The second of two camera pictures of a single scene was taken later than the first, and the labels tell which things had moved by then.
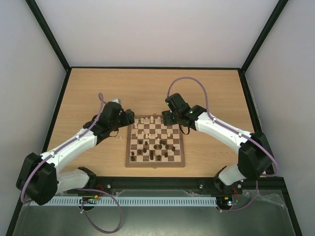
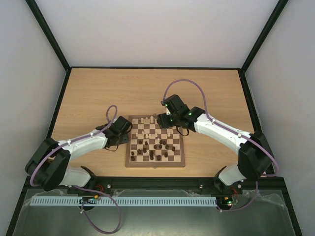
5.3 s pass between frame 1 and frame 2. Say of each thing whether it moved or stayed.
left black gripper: moved
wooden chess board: stayed
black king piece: stayed
